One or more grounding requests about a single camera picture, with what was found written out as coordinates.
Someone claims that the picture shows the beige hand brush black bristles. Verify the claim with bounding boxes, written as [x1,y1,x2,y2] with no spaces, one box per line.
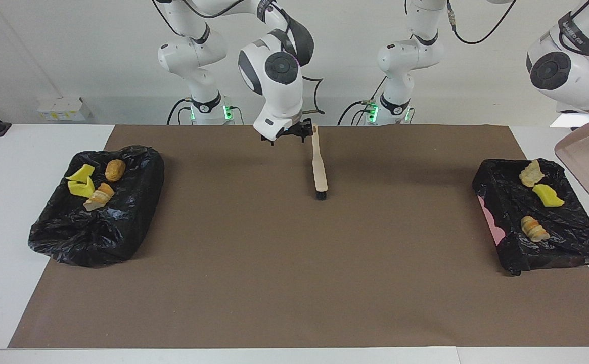
[311,123,329,200]

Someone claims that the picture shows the brown cork piece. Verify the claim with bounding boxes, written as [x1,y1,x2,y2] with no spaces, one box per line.
[105,159,126,182]

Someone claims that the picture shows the beige foam chunk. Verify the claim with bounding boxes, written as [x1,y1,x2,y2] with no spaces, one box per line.
[519,159,546,188]
[520,216,551,242]
[83,183,115,212]

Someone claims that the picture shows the yellow sponge piece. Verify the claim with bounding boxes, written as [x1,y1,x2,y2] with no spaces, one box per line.
[532,184,566,208]
[68,176,96,199]
[65,164,96,183]

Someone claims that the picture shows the pink plastic bin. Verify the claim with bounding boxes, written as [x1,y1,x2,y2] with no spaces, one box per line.
[478,195,506,243]

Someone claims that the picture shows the black bag fully covering bin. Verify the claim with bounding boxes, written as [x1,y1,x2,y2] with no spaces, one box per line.
[28,145,165,268]

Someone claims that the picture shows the black bag lining pink bin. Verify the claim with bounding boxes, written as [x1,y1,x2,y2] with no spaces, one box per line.
[472,158,589,276]

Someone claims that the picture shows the brown table mat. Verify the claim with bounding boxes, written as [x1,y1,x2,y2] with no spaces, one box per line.
[8,125,589,349]

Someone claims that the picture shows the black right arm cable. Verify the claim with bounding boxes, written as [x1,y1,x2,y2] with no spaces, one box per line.
[153,0,325,116]

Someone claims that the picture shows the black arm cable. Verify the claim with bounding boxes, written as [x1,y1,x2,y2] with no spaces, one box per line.
[446,0,589,59]
[153,0,325,116]

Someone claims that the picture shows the black left base cable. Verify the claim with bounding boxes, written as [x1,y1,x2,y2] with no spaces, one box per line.
[337,78,388,125]

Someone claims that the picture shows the black base cable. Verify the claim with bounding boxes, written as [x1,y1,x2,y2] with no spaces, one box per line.
[167,98,194,125]
[337,78,388,125]

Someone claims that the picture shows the black right base cable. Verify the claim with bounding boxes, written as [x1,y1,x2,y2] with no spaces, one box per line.
[167,98,194,125]

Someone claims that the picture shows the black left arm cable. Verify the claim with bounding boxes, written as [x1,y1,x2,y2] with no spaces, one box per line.
[446,0,589,59]

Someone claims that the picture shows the white wall socket box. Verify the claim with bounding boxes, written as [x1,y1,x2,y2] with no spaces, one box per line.
[37,97,92,122]

